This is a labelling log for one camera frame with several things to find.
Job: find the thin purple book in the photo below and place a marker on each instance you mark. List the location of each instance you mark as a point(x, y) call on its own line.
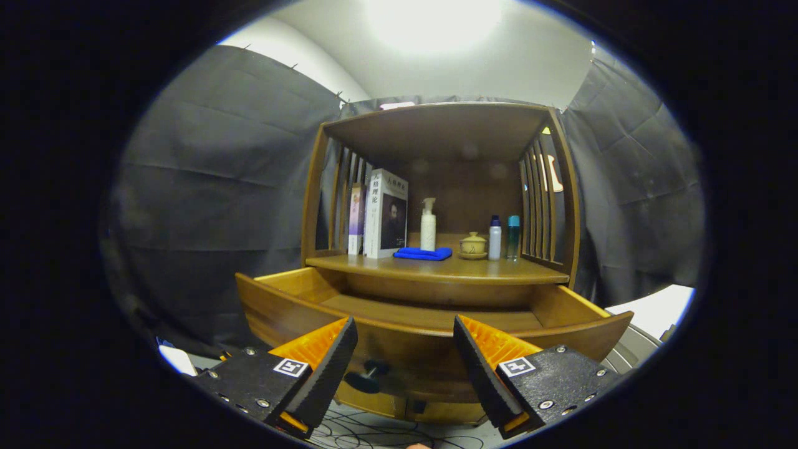
point(356, 218)

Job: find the black round drawer knob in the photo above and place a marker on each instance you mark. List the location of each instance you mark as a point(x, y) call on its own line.
point(365, 381)

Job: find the small black door latch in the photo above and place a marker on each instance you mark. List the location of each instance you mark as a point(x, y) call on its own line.
point(419, 406)

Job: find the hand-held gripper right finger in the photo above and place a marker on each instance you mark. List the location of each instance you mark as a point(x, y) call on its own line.
point(483, 374)

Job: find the white bottle with blue cap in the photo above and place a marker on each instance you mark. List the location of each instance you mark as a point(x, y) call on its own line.
point(495, 240)

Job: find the wooden cabinet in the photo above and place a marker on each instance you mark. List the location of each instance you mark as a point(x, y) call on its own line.
point(461, 187)

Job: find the yellow lidded teacup with saucer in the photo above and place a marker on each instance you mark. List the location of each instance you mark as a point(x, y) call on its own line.
point(473, 246)

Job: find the grey filing cabinet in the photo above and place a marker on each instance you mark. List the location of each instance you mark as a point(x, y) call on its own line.
point(654, 308)

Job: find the clear bottle with teal cap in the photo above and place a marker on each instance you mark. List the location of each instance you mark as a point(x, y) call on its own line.
point(512, 240)

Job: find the white pump bottle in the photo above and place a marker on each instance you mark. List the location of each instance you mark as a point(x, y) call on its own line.
point(427, 234)

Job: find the large white portrait book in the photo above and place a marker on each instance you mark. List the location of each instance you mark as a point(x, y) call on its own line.
point(383, 218)

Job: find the wooden cabinet door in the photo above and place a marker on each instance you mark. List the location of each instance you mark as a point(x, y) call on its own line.
point(374, 404)
point(449, 413)

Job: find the blue folded cloth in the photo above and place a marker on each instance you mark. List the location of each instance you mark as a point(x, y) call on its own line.
point(424, 254)

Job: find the wooden drawer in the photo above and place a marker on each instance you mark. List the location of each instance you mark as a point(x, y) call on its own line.
point(411, 349)

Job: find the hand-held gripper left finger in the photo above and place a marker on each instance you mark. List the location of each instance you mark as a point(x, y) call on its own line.
point(327, 374)

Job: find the wooden countertop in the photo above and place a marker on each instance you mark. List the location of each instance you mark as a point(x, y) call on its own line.
point(461, 269)

